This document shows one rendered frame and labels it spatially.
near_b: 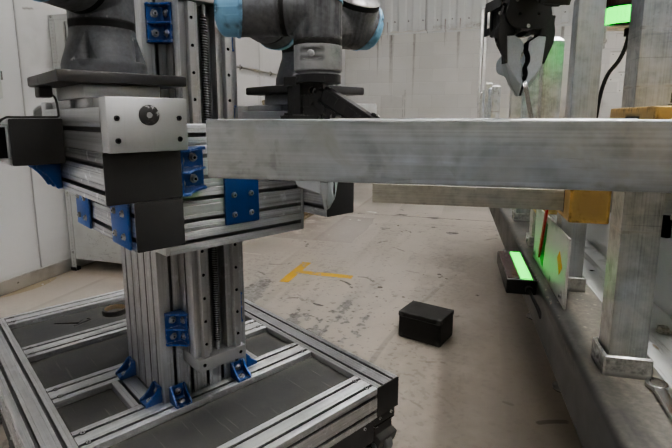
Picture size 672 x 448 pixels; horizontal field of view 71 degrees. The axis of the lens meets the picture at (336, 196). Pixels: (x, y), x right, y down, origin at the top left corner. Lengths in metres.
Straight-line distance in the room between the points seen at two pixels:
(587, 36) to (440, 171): 0.58
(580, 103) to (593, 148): 0.55
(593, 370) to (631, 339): 0.05
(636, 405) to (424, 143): 0.39
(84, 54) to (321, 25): 0.46
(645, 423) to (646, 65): 0.32
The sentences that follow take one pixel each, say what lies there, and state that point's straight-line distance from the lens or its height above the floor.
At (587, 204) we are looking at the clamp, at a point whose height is 0.85.
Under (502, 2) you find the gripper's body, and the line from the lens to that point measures 0.81.
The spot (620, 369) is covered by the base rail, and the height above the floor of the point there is 0.71.
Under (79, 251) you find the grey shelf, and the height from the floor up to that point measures 0.13.
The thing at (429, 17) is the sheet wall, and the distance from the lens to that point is 8.87.
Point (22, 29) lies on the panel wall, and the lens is 3.28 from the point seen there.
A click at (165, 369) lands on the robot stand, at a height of 0.32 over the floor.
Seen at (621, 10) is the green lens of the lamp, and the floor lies 1.10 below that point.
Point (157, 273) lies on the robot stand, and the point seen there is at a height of 0.58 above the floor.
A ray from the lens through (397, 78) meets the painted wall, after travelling 8.80.
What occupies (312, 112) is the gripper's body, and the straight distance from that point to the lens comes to 0.75.
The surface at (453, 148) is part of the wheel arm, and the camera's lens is 0.22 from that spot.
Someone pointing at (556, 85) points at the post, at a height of 1.02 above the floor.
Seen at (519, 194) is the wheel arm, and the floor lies 0.85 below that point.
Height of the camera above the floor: 0.96
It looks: 9 degrees down
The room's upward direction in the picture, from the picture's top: straight up
